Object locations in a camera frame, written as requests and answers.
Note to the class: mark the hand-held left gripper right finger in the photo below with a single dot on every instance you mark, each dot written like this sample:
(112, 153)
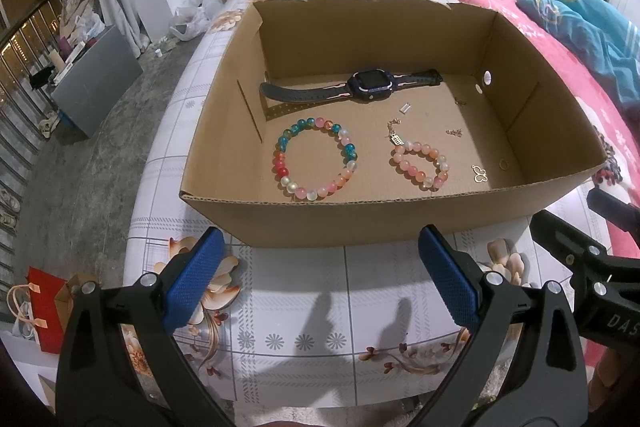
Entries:
(450, 279)

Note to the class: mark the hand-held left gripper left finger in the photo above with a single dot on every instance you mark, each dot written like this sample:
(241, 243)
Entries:
(195, 277)

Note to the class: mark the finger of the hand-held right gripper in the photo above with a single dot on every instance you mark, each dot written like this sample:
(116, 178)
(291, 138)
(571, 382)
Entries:
(565, 237)
(617, 214)

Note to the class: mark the brown cardboard box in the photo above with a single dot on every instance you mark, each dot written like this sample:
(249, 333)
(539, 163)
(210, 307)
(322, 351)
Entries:
(350, 222)

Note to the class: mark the black smart watch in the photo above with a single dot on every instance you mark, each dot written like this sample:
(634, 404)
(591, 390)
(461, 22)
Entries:
(367, 81)

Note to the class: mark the small silver charm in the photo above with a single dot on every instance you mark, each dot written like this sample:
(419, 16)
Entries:
(480, 173)

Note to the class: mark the small brown carton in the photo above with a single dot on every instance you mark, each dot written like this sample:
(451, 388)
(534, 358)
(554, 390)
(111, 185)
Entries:
(75, 294)

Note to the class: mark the red gift bag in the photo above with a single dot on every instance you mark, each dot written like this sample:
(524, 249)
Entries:
(45, 312)

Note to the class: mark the small white clip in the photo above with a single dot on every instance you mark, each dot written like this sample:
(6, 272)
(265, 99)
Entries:
(404, 108)

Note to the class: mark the teal floral blanket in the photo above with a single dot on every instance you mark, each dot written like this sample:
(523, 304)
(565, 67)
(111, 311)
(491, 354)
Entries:
(590, 22)

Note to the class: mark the beige slipper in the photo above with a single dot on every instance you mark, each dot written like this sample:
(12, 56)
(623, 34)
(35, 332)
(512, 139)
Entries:
(48, 125)

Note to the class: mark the grey cabinet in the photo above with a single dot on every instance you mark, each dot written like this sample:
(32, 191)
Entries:
(100, 82)

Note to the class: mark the white plastic bag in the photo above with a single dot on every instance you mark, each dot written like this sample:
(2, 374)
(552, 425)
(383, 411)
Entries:
(190, 19)

